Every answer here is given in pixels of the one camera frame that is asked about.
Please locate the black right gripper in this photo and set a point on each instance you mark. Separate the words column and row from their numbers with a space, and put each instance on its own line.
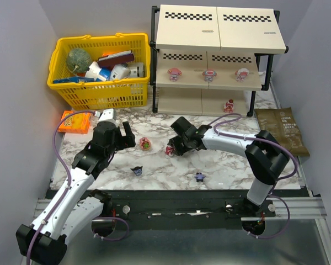
column 180, row 141

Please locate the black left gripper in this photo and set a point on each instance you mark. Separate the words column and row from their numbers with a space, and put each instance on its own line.
column 122, row 141

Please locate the pink bear strawberry toy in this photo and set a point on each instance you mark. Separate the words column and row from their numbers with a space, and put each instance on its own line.
column 145, row 144

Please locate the red bear cream toy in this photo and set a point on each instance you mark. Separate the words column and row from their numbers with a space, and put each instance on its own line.
column 169, row 151

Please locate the black purple-bow cat toy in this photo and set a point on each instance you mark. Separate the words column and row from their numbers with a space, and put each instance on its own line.
column 137, row 170

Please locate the red white bear toy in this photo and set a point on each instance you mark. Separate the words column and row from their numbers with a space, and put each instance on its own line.
column 229, row 106

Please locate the pink round bunny toy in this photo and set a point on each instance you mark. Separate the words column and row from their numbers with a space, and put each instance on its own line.
column 209, row 75

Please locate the pink blue-bow bunny toy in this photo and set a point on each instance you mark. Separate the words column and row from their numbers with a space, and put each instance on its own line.
column 174, row 74

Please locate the white pink bunny toy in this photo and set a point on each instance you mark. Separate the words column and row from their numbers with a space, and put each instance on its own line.
column 241, row 74

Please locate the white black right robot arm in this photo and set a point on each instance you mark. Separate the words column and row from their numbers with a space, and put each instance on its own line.
column 266, row 157

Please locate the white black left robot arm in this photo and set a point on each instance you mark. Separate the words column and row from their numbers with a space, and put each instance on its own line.
column 46, row 239

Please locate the beige three-tier shelf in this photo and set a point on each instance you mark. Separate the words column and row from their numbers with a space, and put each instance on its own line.
column 223, row 39

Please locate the purple small figure toy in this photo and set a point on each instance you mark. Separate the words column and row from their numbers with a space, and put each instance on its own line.
column 199, row 177

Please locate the yellow plastic shopping basket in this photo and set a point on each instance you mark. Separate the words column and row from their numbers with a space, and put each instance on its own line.
column 125, row 93

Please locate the orange snack box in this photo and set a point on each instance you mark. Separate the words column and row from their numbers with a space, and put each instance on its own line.
column 78, row 124

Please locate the white small box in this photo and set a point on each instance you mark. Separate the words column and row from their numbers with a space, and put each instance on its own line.
column 119, row 72

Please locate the white cylindrical can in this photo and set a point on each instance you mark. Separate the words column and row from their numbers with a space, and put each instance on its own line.
column 137, row 70

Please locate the white blue carton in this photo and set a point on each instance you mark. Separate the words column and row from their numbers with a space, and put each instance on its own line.
column 98, row 73

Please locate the blue flat package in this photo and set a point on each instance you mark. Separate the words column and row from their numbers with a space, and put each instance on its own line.
column 75, row 79

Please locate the dark red book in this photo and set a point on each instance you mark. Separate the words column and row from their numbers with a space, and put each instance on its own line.
column 115, row 59

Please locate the brown coffee bag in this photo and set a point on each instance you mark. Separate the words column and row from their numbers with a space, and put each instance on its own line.
column 282, row 125

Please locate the green round melon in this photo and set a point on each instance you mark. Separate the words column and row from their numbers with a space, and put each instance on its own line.
column 78, row 61

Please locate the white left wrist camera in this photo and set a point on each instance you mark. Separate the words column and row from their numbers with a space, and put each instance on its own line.
column 106, row 115

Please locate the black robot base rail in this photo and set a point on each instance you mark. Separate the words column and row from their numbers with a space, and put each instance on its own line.
column 180, row 209

